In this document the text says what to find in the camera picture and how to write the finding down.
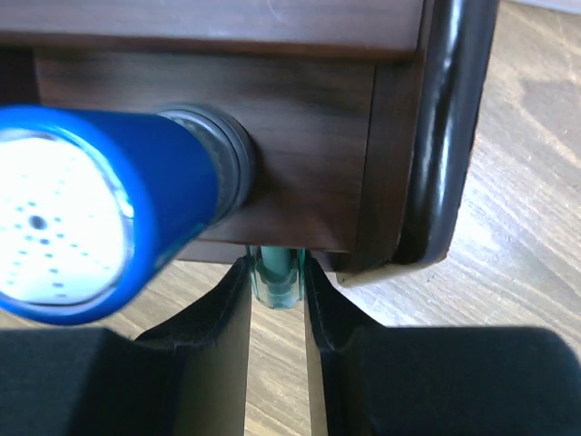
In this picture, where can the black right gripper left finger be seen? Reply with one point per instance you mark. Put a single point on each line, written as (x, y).
(184, 376)

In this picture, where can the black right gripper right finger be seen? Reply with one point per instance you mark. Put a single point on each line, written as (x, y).
(368, 379)

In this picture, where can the green highlighter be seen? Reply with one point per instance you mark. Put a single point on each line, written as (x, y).
(277, 275)

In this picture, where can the blue and grey glue stick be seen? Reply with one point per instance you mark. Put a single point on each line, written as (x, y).
(95, 204)

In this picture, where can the dark brown wooden desk organizer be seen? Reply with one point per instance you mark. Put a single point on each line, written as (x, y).
(363, 113)

